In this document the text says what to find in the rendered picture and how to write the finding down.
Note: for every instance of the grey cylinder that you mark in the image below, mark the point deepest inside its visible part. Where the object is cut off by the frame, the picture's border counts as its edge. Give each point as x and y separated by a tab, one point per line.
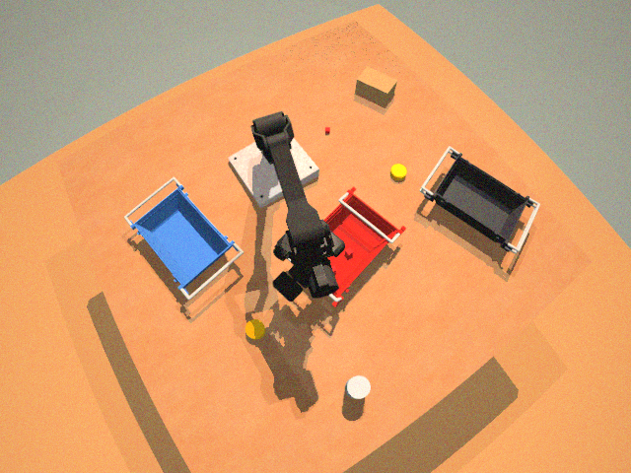
357	387

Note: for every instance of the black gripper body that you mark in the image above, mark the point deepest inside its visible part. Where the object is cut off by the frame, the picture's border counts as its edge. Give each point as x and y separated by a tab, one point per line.
288	287

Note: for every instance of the yellow short cylinder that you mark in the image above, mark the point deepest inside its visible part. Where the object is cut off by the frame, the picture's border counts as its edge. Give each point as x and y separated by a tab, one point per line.
255	329
398	172

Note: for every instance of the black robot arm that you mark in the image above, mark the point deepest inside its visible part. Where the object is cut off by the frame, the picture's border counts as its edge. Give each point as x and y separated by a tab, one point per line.
273	134

